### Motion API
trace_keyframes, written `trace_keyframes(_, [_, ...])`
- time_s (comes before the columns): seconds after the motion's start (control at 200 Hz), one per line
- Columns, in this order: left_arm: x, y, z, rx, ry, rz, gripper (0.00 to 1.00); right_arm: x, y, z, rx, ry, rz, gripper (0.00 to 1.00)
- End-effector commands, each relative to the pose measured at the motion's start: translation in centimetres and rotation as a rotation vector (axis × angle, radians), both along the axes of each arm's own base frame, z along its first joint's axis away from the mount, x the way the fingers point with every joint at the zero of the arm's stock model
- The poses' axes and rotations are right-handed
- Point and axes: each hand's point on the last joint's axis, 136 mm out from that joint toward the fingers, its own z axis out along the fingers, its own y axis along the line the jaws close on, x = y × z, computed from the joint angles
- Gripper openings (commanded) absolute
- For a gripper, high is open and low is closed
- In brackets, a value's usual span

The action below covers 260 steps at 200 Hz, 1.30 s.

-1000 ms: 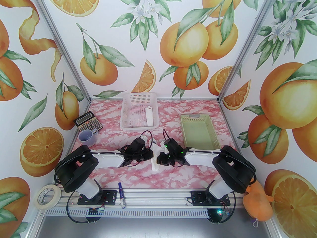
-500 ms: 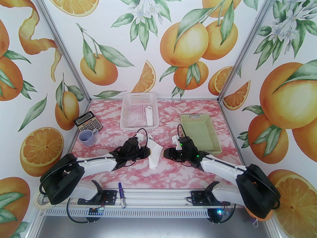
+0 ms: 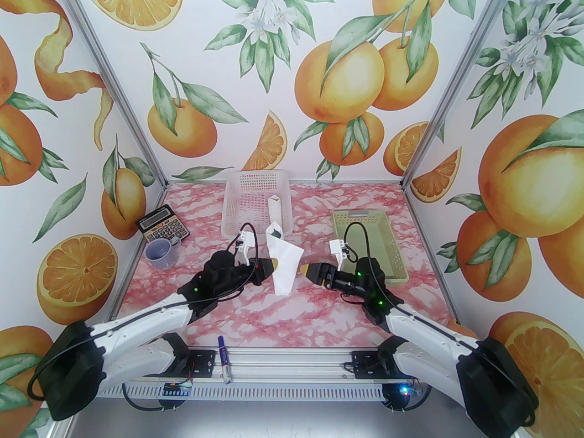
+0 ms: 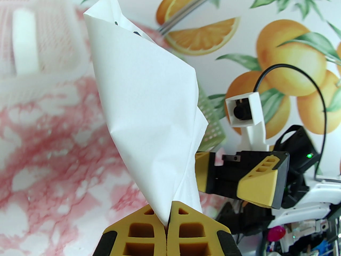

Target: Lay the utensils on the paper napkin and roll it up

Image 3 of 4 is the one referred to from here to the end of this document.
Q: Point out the white paper napkin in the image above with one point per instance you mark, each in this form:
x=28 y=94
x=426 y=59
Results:
x=285 y=267

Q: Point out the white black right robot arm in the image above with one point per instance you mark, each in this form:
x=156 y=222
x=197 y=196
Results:
x=424 y=331

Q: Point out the rolled white napkin bundle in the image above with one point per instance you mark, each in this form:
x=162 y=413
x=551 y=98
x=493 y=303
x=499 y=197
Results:
x=275 y=208

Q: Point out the light green plastic basket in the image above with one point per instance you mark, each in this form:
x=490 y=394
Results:
x=383 y=240

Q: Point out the lavender ceramic mug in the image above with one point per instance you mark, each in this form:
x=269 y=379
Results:
x=159 y=256

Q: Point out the white plastic mesh basket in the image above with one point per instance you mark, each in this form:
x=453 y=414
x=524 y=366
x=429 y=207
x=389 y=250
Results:
x=246 y=203

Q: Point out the black desk calculator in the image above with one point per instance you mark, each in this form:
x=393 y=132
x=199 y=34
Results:
x=162 y=228

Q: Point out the purple capped marker pen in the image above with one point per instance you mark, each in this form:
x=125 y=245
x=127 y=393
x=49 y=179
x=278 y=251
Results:
x=224 y=363

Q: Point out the orange plush toy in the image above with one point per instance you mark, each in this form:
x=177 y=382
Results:
x=458 y=327

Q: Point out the small circuit board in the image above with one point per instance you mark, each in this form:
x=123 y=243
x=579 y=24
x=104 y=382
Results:
x=179 y=389
x=410 y=390

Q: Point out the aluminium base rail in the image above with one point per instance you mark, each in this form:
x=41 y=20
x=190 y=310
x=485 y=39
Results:
x=283 y=363

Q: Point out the aluminium frame post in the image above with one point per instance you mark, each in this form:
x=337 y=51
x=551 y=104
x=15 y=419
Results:
x=117 y=85
x=456 y=85

